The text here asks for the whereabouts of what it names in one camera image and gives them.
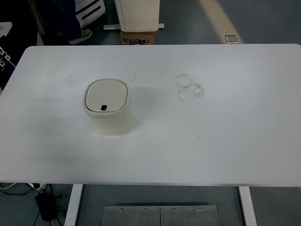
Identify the grey metal floor bar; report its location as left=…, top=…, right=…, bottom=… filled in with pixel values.
left=103, top=23, right=166, bottom=31

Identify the white table leg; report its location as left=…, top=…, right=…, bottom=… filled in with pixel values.
left=238, top=186, right=258, bottom=226
left=64, top=184, right=84, bottom=226

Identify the black power strip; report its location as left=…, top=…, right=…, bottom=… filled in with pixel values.
left=0, top=44, right=17, bottom=73

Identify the grey metal plate with screws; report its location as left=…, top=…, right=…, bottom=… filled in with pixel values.
left=103, top=205, right=220, bottom=226

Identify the white power strip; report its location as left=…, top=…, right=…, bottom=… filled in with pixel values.
left=27, top=183, right=47, bottom=190

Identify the black power adapter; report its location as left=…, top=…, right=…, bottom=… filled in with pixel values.
left=35, top=192, right=57, bottom=222

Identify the white panel with black slots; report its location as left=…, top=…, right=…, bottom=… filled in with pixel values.
left=74, top=0, right=106, bottom=28

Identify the white side table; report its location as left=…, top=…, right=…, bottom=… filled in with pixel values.
left=0, top=21, right=13, bottom=40

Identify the small cream lidded trash bin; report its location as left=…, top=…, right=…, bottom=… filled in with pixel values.
left=82, top=78, right=135, bottom=137

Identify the grey floor socket plate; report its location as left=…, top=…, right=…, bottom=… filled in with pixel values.
left=224, top=34, right=239, bottom=44

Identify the brown cardboard box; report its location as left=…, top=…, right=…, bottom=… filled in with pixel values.
left=120, top=30, right=156, bottom=45

